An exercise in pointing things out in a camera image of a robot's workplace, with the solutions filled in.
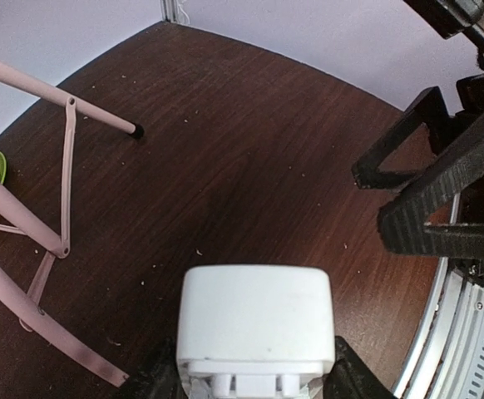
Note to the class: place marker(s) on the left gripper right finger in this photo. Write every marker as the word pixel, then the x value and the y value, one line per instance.
pixel 350 377

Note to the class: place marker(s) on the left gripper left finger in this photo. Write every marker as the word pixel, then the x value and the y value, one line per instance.
pixel 156 378

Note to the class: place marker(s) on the grey metronome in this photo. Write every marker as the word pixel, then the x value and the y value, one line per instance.
pixel 255 331

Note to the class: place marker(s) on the aluminium front rail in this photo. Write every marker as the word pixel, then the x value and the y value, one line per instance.
pixel 446 358

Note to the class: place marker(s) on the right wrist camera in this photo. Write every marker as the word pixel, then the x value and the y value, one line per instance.
pixel 452 17

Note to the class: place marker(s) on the right frame post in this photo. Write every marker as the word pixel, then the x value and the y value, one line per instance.
pixel 173 12

